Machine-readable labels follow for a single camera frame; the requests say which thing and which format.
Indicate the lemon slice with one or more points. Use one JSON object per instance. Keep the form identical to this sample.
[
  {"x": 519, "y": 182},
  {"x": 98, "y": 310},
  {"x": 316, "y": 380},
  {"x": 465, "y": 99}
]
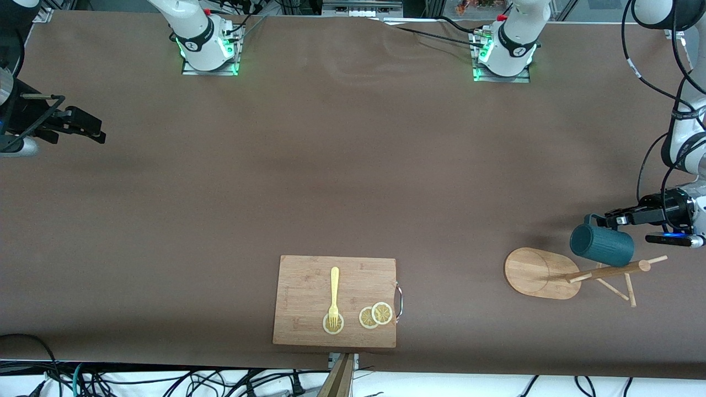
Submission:
[
  {"x": 365, "y": 318},
  {"x": 382, "y": 313},
  {"x": 333, "y": 331}
]

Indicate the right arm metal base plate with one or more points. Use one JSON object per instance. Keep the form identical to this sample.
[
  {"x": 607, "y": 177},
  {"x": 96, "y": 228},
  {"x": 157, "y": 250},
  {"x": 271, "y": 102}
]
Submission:
[{"x": 209, "y": 71}]

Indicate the aluminium frame profile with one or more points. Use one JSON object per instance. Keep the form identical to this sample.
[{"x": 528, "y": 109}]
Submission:
[
  {"x": 47, "y": 15},
  {"x": 675, "y": 33}
]

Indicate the white power strip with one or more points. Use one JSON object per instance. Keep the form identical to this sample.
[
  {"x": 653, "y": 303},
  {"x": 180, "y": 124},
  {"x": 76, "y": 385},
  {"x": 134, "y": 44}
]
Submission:
[{"x": 361, "y": 10}]

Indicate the bamboo cutting board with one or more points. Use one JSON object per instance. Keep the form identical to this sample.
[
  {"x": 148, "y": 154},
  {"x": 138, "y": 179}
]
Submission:
[{"x": 309, "y": 298}]

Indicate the brown table cover cloth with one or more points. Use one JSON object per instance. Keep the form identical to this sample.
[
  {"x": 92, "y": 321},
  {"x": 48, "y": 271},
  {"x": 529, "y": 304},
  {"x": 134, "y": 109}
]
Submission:
[{"x": 165, "y": 220}]

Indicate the wooden cup rack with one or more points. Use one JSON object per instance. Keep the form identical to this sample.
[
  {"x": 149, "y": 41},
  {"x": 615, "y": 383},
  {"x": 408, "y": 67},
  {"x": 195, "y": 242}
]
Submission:
[{"x": 535, "y": 273}]

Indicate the yellow plastic fork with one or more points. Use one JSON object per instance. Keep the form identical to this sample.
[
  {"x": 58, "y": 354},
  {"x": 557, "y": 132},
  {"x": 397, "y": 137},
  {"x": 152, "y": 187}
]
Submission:
[{"x": 334, "y": 286}]

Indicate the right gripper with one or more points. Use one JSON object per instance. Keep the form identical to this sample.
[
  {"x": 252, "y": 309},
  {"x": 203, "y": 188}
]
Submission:
[{"x": 22, "y": 118}]

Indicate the small metal bracket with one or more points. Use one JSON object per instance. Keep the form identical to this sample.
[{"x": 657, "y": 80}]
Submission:
[{"x": 332, "y": 359}]

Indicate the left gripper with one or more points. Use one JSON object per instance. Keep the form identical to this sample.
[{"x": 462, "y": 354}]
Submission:
[{"x": 663, "y": 212}]

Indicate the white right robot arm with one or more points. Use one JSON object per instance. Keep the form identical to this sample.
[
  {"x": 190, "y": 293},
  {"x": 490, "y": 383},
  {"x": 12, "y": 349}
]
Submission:
[{"x": 193, "y": 33}]

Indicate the teal cup with yellow inside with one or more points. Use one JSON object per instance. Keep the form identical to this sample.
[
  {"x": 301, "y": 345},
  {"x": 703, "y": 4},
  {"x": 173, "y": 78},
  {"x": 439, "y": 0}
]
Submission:
[{"x": 601, "y": 248}]

